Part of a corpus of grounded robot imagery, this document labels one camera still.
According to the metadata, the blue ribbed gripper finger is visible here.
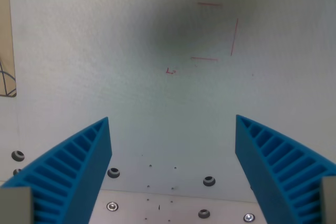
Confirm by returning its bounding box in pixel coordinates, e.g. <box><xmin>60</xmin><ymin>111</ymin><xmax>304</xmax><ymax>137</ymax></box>
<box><xmin>235</xmin><ymin>114</ymin><xmax>336</xmax><ymax>224</ymax></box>
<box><xmin>0</xmin><ymin>116</ymin><xmax>113</xmax><ymax>224</ymax></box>

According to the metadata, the white metal plate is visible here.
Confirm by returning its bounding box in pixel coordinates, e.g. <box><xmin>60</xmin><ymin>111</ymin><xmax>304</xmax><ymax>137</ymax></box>
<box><xmin>88</xmin><ymin>188</ymin><xmax>268</xmax><ymax>224</ymax></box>

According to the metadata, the beige board with black lines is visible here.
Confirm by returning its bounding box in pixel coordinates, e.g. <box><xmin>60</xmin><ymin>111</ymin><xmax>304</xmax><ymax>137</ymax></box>
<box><xmin>0</xmin><ymin>0</ymin><xmax>17</xmax><ymax>98</ymax></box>

